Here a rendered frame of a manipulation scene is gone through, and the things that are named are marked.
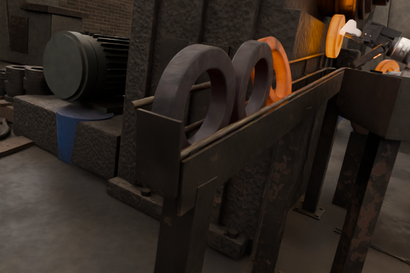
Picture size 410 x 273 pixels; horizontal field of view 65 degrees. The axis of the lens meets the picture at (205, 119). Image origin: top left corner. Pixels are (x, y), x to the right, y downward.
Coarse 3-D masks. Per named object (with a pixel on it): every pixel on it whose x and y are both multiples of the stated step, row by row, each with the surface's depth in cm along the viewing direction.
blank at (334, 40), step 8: (336, 16) 115; (344, 16) 118; (336, 24) 113; (344, 24) 122; (328, 32) 114; (336, 32) 113; (328, 40) 115; (336, 40) 114; (328, 48) 116; (336, 48) 118; (328, 56) 120; (336, 56) 121
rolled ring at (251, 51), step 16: (240, 48) 59; (256, 48) 59; (240, 64) 57; (256, 64) 68; (272, 64) 69; (240, 80) 56; (256, 80) 70; (240, 96) 57; (256, 96) 70; (240, 112) 59
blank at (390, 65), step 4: (384, 60) 169; (388, 60) 167; (392, 60) 168; (380, 64) 168; (384, 64) 166; (388, 64) 167; (392, 64) 168; (396, 64) 169; (376, 68) 168; (380, 68) 166; (384, 68) 167; (388, 68) 168; (392, 68) 169; (396, 68) 170; (384, 72) 168
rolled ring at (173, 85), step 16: (192, 48) 45; (208, 48) 46; (176, 64) 43; (192, 64) 43; (208, 64) 46; (224, 64) 50; (160, 80) 43; (176, 80) 42; (192, 80) 44; (224, 80) 52; (160, 96) 42; (176, 96) 42; (224, 96) 54; (160, 112) 42; (176, 112) 43; (208, 112) 56; (224, 112) 55; (208, 128) 55
